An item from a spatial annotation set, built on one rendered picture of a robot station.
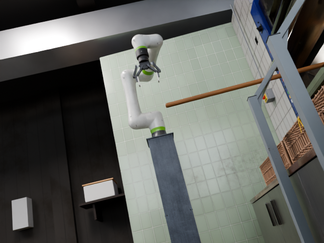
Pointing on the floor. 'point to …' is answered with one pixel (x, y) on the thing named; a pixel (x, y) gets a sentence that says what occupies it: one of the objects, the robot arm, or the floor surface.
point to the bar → (296, 93)
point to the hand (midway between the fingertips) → (148, 82)
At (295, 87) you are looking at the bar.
